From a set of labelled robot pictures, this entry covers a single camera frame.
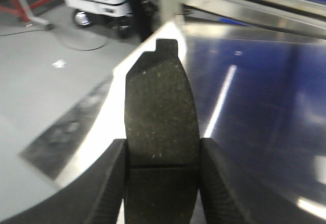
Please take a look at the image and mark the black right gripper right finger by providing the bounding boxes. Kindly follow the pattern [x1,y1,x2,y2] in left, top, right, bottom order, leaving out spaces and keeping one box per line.
[198,137,326,224]

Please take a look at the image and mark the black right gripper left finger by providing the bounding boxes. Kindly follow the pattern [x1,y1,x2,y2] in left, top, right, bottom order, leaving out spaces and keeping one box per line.
[3,139,126,223]

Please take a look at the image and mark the brake pad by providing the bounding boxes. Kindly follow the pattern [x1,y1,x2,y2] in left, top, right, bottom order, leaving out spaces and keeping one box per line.
[124,39,200,223]

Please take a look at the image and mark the stainless steel table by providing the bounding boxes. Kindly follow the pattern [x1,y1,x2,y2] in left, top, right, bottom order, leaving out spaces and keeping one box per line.
[23,23,325,223]

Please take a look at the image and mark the white wheeled machine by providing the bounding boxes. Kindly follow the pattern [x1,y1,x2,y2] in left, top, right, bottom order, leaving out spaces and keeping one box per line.
[64,0,131,28]

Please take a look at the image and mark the black floor cable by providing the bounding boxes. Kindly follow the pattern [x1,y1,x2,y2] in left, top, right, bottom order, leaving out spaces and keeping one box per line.
[0,24,107,51]

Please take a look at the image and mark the stainless steel rack frame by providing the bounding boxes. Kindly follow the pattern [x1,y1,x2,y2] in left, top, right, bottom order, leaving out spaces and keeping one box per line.
[162,0,325,39]

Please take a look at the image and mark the red metal cart frame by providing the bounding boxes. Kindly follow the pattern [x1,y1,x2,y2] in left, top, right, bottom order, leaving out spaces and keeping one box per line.
[1,0,54,30]

